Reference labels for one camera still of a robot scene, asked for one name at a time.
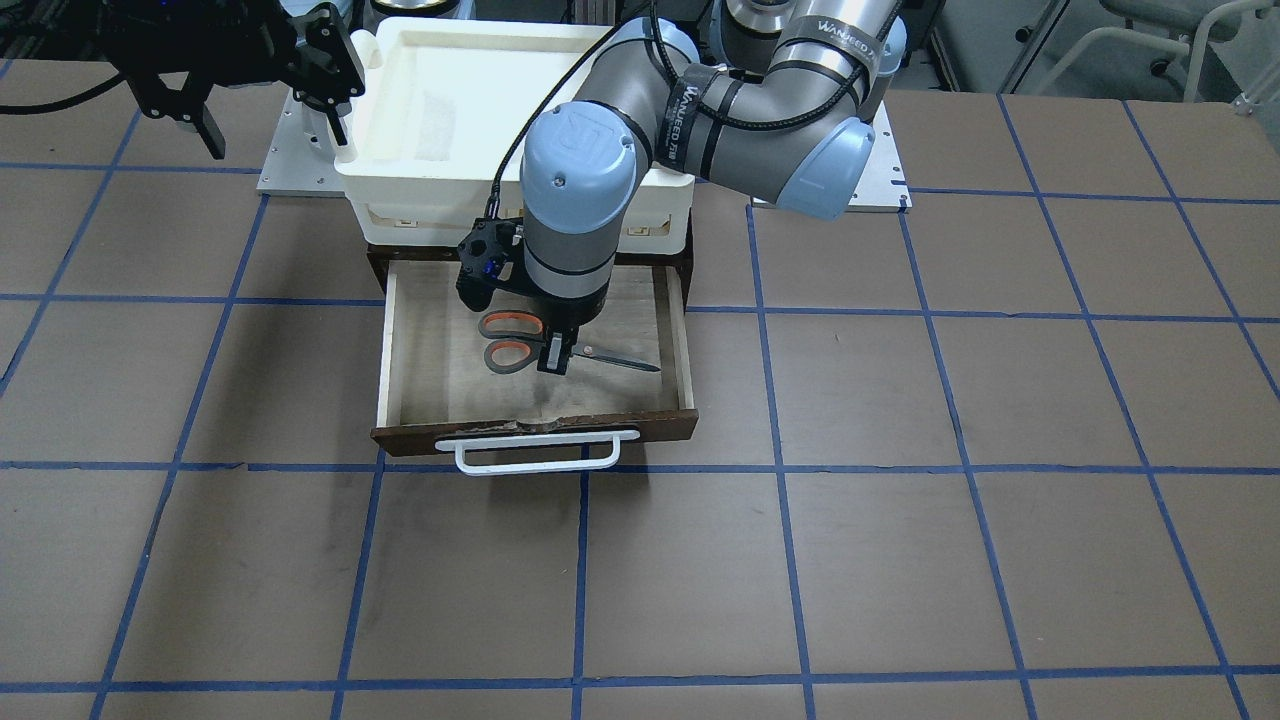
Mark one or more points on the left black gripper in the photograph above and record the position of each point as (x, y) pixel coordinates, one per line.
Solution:
(567, 312)

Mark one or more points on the cream plastic storage box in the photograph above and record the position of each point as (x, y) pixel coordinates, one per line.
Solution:
(443, 100)

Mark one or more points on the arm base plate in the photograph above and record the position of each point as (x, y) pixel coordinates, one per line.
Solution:
(301, 155)

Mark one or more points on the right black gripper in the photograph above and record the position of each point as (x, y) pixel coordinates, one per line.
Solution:
(243, 47)

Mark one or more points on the grey orange scissors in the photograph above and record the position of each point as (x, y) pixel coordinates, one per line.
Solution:
(515, 340)

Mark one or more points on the wooden drawer with white handle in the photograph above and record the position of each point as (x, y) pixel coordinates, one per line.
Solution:
(438, 396)

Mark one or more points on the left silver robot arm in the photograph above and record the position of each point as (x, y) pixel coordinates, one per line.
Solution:
(786, 119)

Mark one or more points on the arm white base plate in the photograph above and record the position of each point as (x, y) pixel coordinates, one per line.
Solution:
(857, 167)

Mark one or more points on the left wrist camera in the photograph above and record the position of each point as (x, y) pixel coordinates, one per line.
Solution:
(491, 260)

